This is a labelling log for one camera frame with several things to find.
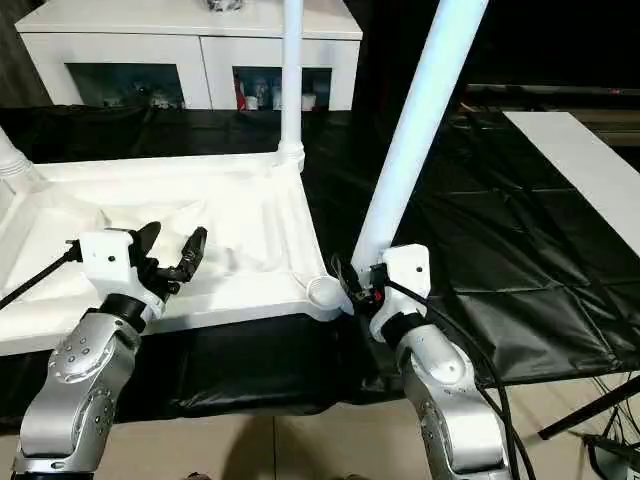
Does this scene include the white cabinet with glass doors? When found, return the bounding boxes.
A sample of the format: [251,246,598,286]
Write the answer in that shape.
[14,0,364,112]

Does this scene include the black mat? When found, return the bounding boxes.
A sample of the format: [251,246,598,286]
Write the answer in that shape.
[0,104,640,431]

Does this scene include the white flat board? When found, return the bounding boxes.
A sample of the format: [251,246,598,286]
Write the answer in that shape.
[502,110,640,236]

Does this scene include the black cabinet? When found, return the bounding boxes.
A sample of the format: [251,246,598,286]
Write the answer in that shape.
[352,0,640,114]

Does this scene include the black router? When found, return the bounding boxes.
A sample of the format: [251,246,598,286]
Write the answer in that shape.
[584,433,640,480]

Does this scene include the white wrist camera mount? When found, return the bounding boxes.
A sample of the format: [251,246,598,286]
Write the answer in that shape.
[78,228,167,319]
[368,243,432,344]

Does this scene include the grey curtain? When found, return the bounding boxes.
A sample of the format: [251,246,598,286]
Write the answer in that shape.
[0,0,51,106]

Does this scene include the black left wrist camera cable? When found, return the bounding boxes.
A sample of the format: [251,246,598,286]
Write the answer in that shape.
[0,239,84,311]

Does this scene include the black stand leg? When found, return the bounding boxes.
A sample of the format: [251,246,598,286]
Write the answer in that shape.
[537,373,640,441]

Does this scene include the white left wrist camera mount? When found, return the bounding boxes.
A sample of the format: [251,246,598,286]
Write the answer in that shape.
[78,228,167,319]

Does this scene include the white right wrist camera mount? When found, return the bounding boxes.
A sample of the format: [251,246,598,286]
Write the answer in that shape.
[368,243,432,344]

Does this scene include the white plastic table leg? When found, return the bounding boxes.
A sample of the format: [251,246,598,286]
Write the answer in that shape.
[0,127,51,194]
[277,0,307,171]
[349,0,491,274]

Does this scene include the white plastic table top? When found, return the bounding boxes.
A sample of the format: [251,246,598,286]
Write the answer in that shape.
[0,149,359,357]

